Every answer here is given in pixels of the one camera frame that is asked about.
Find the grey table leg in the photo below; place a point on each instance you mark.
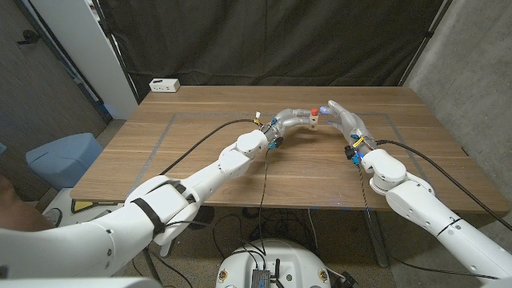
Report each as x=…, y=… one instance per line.
x=376, y=236

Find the white table leg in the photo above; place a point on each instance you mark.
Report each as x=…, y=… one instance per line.
x=168, y=248

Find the white cabinet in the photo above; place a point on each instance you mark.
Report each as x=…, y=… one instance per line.
x=88, y=52

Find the grey electronics module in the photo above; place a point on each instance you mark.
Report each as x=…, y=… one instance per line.
x=261, y=278

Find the black backdrop curtain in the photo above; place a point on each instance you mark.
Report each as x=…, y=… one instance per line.
x=260, y=40

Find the grey sneaker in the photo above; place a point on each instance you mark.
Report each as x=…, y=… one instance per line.
x=54, y=216

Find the black backdrop stand pole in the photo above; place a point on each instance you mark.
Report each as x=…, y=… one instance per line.
x=116, y=52
x=426, y=40

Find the person's bare leg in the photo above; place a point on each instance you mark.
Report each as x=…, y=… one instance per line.
x=16, y=212

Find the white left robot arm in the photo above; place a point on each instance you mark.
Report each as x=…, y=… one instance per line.
x=180, y=196

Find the white power strip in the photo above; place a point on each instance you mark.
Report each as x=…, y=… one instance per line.
x=164, y=85

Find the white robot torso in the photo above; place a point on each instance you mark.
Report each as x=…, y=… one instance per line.
x=288, y=260

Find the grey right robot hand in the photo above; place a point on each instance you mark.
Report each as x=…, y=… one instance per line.
x=350, y=124

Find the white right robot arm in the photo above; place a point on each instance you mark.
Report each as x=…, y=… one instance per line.
x=432, y=212

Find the dark wall rail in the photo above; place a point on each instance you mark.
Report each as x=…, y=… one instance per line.
x=60, y=56

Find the white floor platform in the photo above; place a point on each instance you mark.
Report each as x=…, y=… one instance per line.
x=68, y=200

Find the red-headed wooden screw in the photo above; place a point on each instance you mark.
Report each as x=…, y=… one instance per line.
x=314, y=112

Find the wooden block with holes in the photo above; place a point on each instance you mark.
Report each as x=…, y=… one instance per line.
x=313, y=122

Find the light blue stool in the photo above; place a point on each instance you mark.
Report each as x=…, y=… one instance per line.
x=64, y=158

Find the black floor device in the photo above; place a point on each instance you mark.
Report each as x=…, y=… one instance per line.
x=348, y=281

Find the round black floor grille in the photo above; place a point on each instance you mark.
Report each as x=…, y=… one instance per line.
x=206, y=216

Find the black antenna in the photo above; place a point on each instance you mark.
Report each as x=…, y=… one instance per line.
x=277, y=269

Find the large wooden board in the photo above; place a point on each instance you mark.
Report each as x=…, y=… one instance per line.
x=200, y=114

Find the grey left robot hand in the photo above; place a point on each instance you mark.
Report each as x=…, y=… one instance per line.
x=286, y=122

